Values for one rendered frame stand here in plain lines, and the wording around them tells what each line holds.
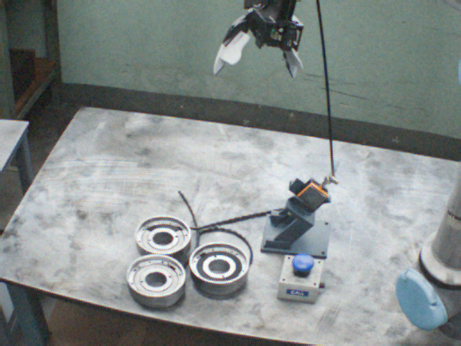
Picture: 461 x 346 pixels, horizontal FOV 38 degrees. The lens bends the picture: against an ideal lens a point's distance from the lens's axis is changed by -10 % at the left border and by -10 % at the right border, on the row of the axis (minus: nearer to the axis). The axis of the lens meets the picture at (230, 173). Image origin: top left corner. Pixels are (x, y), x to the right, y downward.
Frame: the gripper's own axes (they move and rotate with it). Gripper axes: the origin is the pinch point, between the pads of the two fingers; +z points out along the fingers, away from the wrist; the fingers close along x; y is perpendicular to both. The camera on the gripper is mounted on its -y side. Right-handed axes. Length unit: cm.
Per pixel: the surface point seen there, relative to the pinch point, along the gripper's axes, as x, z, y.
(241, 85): 62, 77, -137
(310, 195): 10.4, 17.1, 13.3
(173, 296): -15.4, 31.5, 22.2
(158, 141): -6.0, 31.6, -26.6
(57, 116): -9, 111, -169
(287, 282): 3.5, 26.1, 25.9
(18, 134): -37, 49, -58
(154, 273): -16.9, 32.1, 15.3
